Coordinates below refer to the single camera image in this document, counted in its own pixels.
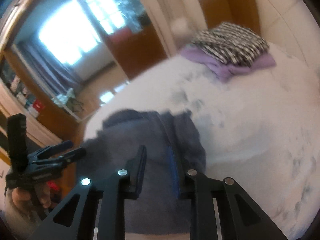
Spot blue denim jeans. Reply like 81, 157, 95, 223
76, 109, 206, 235

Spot person left hand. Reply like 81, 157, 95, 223
11, 183, 52, 210

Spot white floral bed sheet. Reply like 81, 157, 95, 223
84, 44, 319, 239

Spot brown wooden cabinet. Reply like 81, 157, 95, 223
62, 0, 168, 81

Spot purple folded garment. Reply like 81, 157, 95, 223
180, 46, 276, 82

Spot black white striped folded garment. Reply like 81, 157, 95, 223
191, 22, 270, 67

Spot beige curtain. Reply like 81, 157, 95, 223
141, 0, 207, 56

